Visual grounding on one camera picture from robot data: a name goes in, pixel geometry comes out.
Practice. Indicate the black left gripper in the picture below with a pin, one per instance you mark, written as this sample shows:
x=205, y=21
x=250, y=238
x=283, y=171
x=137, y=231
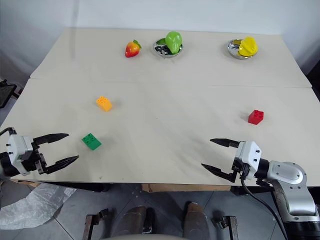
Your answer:
x=37, y=160

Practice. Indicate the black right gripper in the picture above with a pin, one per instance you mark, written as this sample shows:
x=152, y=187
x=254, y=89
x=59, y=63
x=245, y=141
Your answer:
x=242, y=170

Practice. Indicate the green toy brick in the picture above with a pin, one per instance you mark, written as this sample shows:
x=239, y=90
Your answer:
x=91, y=142

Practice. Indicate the brown cardboard piece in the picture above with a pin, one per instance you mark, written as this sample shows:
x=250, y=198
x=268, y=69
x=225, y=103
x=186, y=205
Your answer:
x=185, y=187
x=27, y=183

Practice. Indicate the red toy brick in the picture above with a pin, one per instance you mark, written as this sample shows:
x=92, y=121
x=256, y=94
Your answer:
x=255, y=117

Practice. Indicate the clear plastic sheet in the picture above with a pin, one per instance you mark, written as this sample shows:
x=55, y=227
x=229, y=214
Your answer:
x=32, y=205

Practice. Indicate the orange toy brick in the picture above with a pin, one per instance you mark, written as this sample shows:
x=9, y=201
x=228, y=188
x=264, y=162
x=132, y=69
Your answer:
x=104, y=104

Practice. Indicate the dark rounded robot leg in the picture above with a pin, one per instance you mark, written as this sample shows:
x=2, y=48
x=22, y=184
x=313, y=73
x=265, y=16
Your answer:
x=196, y=220
x=135, y=221

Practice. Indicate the black folding stand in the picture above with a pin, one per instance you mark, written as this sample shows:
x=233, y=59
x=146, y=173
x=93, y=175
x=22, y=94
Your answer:
x=7, y=93

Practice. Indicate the silver metal bowl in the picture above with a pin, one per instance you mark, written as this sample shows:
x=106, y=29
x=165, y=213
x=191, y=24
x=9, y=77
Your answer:
x=160, y=51
x=232, y=48

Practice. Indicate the yellow toy bell pepper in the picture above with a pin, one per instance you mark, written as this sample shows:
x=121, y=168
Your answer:
x=248, y=47

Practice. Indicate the red yellow toy strawberry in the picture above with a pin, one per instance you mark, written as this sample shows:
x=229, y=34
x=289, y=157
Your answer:
x=132, y=49

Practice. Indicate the green toy bell pepper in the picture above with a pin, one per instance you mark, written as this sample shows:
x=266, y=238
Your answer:
x=173, y=41

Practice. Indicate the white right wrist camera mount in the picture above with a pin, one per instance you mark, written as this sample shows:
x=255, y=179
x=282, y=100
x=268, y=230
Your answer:
x=251, y=151

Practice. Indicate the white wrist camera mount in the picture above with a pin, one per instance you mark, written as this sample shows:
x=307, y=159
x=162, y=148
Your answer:
x=18, y=147
x=251, y=151

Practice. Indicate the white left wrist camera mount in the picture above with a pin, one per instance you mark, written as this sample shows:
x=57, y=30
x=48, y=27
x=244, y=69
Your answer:
x=18, y=147

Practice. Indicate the rusty metal frame bracket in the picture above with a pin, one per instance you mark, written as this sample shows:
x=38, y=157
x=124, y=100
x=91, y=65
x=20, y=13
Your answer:
x=231, y=227
x=91, y=223

